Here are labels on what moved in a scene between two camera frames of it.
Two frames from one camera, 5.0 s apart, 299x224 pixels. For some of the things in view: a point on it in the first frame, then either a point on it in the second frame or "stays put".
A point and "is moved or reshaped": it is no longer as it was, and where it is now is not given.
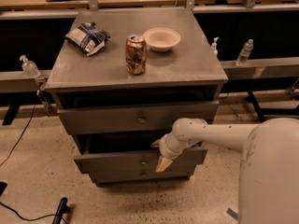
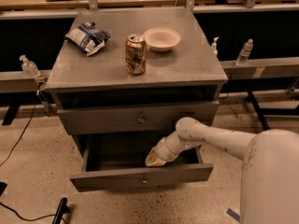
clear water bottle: (245, 53) stays put
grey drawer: (142, 162) is moved or reshaped
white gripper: (167, 148) stays put
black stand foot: (63, 209) stays put
